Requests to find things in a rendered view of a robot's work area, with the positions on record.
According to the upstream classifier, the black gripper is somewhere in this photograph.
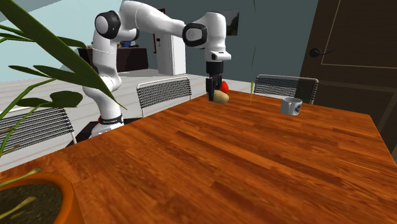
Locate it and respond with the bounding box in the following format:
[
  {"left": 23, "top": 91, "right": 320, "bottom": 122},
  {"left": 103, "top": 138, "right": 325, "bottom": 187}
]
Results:
[{"left": 205, "top": 61, "right": 225, "bottom": 102}]

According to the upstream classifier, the tan potato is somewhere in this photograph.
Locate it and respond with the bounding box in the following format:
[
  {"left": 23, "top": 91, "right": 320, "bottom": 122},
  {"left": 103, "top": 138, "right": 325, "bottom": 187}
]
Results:
[{"left": 212, "top": 90, "right": 230, "bottom": 104}]

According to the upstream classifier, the metal mesh chair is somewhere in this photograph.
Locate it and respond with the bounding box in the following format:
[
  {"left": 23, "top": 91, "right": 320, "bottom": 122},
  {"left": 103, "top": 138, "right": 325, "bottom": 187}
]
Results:
[
  {"left": 136, "top": 76, "right": 192, "bottom": 118},
  {"left": 253, "top": 74, "right": 319, "bottom": 105},
  {"left": 0, "top": 106, "right": 78, "bottom": 155}
]

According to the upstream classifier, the white refrigerator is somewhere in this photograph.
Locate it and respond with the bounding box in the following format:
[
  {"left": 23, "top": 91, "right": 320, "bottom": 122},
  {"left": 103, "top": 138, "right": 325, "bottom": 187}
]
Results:
[{"left": 155, "top": 33, "right": 187, "bottom": 76}]

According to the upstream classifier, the wooden table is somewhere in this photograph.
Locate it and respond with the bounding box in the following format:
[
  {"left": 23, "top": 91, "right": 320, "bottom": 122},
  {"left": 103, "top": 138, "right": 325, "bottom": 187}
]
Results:
[{"left": 0, "top": 89, "right": 397, "bottom": 224}]

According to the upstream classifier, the white mug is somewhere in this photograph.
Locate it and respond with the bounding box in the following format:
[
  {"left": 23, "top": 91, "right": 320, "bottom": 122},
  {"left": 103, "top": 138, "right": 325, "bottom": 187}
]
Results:
[{"left": 280, "top": 96, "right": 303, "bottom": 116}]

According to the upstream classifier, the dark wooden sideboard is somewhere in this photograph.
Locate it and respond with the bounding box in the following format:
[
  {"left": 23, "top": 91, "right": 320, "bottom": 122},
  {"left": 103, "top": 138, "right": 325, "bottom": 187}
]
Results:
[{"left": 77, "top": 46, "right": 150, "bottom": 74}]

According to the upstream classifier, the dark robot stand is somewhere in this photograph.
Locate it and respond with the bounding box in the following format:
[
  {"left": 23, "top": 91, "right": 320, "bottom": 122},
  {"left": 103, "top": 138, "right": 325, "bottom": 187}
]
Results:
[{"left": 65, "top": 117, "right": 143, "bottom": 148}]

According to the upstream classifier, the dark brown door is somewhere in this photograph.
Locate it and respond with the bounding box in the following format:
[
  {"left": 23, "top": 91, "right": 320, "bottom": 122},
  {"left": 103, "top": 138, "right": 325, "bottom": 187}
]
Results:
[{"left": 299, "top": 0, "right": 397, "bottom": 156}]

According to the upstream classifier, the potted green plant orange pot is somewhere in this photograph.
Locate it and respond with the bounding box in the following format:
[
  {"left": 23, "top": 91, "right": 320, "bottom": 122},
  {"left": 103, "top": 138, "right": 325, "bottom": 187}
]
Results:
[{"left": 0, "top": 0, "right": 128, "bottom": 224}]

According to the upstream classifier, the dark wall picture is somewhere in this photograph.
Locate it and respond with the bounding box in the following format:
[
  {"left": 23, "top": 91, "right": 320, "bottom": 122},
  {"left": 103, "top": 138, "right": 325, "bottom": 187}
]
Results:
[{"left": 221, "top": 8, "right": 240, "bottom": 36}]

